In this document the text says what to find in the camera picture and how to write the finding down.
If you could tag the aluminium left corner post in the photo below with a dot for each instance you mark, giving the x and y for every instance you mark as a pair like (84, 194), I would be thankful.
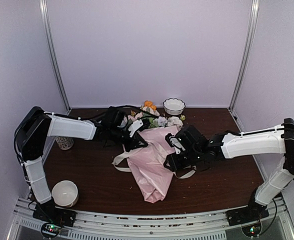
(43, 4)

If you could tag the plain white round bowl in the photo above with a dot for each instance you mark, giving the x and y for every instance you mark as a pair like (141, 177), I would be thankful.
(65, 194)

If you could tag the white scalloped bowl black rim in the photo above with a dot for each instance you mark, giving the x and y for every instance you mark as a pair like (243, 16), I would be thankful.
(174, 106)

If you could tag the white purple flower bunch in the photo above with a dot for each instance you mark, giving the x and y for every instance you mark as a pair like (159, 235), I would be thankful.
(162, 122)

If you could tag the purple tissue paper sheet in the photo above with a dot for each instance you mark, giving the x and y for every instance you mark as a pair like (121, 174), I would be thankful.
(155, 190)

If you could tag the right round circuit board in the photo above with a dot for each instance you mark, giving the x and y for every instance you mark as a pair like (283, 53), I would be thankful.
(252, 230)

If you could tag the cream ribbon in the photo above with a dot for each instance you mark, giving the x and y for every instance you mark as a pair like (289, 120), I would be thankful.
(123, 160)

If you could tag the left round circuit board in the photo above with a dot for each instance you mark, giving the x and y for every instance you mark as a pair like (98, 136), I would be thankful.
(50, 230)

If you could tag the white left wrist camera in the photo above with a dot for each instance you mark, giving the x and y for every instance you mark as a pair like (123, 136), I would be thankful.
(135, 126)

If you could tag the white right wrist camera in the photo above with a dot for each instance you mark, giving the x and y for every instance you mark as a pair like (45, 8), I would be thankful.
(174, 143)

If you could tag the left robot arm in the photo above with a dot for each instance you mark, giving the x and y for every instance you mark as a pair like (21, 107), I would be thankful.
(38, 126)

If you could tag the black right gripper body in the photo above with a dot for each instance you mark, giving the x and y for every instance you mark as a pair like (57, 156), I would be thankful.
(193, 157)

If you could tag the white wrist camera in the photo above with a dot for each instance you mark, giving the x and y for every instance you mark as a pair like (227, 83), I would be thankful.
(135, 126)
(174, 143)

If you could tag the round circuit board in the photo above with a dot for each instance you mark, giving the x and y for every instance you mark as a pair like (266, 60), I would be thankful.
(50, 230)
(252, 230)

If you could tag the patterned mug yellow inside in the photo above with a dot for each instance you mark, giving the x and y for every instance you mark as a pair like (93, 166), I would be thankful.
(64, 143)

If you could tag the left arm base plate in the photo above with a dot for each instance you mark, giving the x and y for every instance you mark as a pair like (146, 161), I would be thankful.
(58, 216)

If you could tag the orange flower stem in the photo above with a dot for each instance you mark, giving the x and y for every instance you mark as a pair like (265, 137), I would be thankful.
(150, 104)

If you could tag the aluminium front rail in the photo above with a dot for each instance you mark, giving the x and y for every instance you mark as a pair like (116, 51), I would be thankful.
(211, 225)

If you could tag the aluminium right corner post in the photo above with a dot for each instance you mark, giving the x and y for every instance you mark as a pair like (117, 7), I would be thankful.
(251, 30)

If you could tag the aluminium corner post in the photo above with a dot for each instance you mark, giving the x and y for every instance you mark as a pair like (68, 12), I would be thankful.
(251, 30)
(43, 4)

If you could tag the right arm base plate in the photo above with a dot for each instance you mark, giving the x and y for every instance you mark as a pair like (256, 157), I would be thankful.
(251, 213)

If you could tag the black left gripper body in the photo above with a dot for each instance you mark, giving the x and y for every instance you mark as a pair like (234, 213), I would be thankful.
(115, 135)

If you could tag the pink flower bunch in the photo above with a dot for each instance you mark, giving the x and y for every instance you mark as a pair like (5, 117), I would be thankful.
(143, 113)

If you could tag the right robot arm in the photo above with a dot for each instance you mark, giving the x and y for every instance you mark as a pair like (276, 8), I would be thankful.
(262, 144)

